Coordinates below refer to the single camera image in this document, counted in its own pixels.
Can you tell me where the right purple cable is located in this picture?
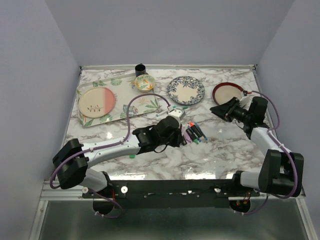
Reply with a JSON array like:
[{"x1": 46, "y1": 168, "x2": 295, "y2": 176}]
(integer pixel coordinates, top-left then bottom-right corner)
[{"x1": 247, "y1": 90, "x2": 300, "y2": 216}]

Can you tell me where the blue black highlighter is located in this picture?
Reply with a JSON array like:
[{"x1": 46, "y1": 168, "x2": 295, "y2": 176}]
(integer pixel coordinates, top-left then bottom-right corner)
[{"x1": 182, "y1": 138, "x2": 187, "y2": 146}]

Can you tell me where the floral yellow bowl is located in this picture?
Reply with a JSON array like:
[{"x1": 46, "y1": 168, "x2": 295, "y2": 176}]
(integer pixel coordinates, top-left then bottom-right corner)
[{"x1": 134, "y1": 74, "x2": 156, "y2": 93}]

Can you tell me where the orange black highlighter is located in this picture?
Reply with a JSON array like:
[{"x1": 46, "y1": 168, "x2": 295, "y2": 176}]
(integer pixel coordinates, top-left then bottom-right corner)
[{"x1": 189, "y1": 122, "x2": 203, "y2": 138}]

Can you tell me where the teal capped white marker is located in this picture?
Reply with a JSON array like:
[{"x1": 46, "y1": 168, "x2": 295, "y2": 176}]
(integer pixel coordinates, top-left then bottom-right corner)
[{"x1": 156, "y1": 111, "x2": 167, "y2": 117}]

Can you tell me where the black cup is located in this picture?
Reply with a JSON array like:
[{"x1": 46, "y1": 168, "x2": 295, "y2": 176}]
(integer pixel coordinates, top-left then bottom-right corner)
[{"x1": 134, "y1": 63, "x2": 147, "y2": 77}]

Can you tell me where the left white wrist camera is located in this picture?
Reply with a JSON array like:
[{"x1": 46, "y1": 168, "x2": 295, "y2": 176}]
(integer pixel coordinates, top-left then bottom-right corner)
[{"x1": 168, "y1": 108, "x2": 186, "y2": 124}]

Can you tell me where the floral rectangular tray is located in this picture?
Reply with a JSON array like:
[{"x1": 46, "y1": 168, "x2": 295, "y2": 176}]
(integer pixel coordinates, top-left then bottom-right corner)
[{"x1": 76, "y1": 73, "x2": 159, "y2": 128}]

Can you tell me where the aluminium frame rail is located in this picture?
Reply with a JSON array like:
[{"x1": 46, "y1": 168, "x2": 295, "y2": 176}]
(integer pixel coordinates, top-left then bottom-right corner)
[{"x1": 39, "y1": 179, "x2": 87, "y2": 201}]

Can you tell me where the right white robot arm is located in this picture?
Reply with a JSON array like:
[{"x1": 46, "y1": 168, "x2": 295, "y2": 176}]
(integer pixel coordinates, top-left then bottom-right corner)
[{"x1": 210, "y1": 96, "x2": 304, "y2": 199}]

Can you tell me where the purple cable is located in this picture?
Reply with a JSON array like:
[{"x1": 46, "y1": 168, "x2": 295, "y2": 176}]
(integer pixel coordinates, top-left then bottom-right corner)
[
  {"x1": 49, "y1": 93, "x2": 173, "y2": 220},
  {"x1": 247, "y1": 90, "x2": 300, "y2": 216}
]

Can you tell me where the red rimmed brown plate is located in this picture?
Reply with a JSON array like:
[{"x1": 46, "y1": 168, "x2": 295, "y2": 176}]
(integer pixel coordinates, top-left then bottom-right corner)
[{"x1": 212, "y1": 82, "x2": 244, "y2": 105}]

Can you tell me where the blue floral plate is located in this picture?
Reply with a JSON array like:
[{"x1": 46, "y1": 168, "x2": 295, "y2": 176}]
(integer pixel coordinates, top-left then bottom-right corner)
[{"x1": 167, "y1": 75, "x2": 205, "y2": 106}]

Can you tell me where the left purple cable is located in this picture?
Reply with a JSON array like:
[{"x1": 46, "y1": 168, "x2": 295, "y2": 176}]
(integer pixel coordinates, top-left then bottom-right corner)
[{"x1": 49, "y1": 93, "x2": 173, "y2": 220}]

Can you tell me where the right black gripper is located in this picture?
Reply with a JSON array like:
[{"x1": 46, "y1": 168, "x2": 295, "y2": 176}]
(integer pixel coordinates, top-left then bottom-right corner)
[{"x1": 210, "y1": 96, "x2": 252, "y2": 124}]

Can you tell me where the green black highlighter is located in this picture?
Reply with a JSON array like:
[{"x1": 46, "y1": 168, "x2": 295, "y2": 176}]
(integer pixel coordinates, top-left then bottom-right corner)
[{"x1": 186, "y1": 128, "x2": 199, "y2": 144}]

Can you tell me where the black mounting base bar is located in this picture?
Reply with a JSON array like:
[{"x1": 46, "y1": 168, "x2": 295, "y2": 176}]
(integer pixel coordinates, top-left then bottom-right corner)
[{"x1": 82, "y1": 178, "x2": 261, "y2": 210}]

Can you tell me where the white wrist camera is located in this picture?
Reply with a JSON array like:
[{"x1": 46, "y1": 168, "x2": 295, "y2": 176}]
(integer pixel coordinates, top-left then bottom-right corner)
[
  {"x1": 168, "y1": 108, "x2": 186, "y2": 124},
  {"x1": 239, "y1": 90, "x2": 252, "y2": 107}
]

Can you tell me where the pink cream round plate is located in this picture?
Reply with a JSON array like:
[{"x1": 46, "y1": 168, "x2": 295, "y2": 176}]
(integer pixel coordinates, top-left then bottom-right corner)
[{"x1": 78, "y1": 87, "x2": 116, "y2": 119}]

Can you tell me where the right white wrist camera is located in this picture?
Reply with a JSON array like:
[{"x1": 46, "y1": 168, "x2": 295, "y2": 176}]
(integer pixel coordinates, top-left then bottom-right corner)
[{"x1": 239, "y1": 90, "x2": 252, "y2": 107}]

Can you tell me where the purple translucent highlighter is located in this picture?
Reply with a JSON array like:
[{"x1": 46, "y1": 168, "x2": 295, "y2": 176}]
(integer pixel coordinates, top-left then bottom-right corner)
[{"x1": 181, "y1": 128, "x2": 193, "y2": 143}]

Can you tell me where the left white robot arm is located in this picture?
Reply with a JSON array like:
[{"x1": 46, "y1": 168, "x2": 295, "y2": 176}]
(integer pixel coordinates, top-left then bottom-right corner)
[{"x1": 49, "y1": 115, "x2": 183, "y2": 198}]

